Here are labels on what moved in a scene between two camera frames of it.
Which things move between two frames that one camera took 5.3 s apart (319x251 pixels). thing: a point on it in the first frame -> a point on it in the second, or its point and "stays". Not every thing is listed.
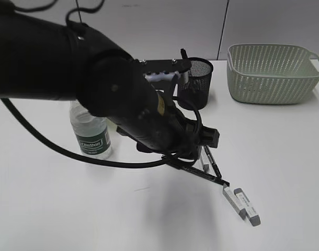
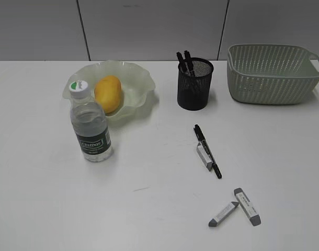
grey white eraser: (253, 216) stays
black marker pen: (183, 54) -> (189, 63)
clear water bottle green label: (92, 132) stays
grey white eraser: (229, 193) -> (214, 221)
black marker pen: (215, 167) stays
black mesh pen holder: (194, 93) stays
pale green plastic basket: (272, 73) stays
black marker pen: (200, 173) -> (179, 56)
